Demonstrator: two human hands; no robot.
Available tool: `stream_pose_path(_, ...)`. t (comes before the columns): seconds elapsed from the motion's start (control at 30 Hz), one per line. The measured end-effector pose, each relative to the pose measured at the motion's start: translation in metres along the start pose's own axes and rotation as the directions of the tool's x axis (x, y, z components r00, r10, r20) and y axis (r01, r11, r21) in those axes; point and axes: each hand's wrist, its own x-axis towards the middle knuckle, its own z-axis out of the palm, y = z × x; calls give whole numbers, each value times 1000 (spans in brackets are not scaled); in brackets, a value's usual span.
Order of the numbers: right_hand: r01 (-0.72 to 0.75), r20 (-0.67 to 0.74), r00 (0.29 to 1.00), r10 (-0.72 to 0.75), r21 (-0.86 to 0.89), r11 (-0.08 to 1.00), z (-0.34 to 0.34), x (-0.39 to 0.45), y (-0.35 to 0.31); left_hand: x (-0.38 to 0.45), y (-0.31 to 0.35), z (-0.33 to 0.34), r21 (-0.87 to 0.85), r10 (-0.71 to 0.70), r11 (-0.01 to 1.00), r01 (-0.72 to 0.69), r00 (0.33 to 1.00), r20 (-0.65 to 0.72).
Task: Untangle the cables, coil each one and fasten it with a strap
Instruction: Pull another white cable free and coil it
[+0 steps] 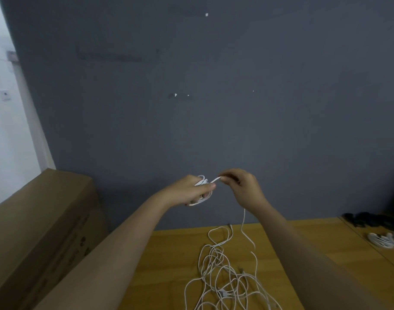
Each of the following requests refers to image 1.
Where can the person's left hand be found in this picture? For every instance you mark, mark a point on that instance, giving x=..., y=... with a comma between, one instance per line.
x=183, y=191

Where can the person's right hand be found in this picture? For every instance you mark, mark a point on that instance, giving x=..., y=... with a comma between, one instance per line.
x=247, y=189

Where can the person's left forearm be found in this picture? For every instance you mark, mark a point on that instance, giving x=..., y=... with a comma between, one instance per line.
x=100, y=261

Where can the person's right forearm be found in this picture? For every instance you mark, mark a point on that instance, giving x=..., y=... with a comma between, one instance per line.
x=320, y=261

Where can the plain brown cardboard box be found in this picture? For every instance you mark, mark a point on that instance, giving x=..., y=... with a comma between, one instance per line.
x=38, y=235

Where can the white wall switch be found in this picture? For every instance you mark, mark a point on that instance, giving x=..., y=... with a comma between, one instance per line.
x=5, y=95

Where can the small grey wall bracket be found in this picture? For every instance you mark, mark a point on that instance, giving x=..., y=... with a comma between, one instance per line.
x=13, y=56

